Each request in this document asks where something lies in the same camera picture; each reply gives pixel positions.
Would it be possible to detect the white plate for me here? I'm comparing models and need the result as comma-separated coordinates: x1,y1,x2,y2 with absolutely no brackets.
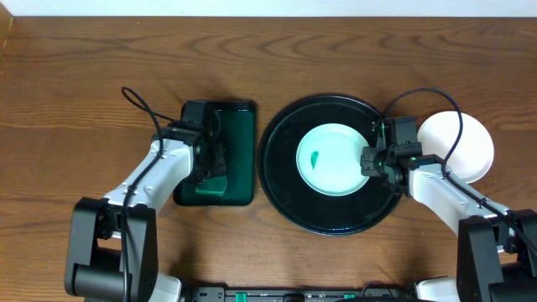
417,111,494,184

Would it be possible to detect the black round tray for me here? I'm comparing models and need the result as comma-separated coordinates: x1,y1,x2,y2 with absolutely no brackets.
258,94,401,236

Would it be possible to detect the green plate bottom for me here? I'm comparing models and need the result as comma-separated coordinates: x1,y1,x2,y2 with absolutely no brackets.
295,123,368,197

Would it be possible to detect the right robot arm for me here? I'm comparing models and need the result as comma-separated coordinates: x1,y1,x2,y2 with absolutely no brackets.
360,146,536,301

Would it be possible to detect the green scrubbing sponge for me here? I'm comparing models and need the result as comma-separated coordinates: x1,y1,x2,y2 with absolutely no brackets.
195,175,227,197

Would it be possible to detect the black rectangular tray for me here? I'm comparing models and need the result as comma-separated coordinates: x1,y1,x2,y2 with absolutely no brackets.
173,102,256,206

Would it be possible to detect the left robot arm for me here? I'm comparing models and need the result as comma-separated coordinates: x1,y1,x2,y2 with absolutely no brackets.
64,126,226,301

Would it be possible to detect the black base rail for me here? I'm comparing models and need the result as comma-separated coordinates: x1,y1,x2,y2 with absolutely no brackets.
179,282,419,302

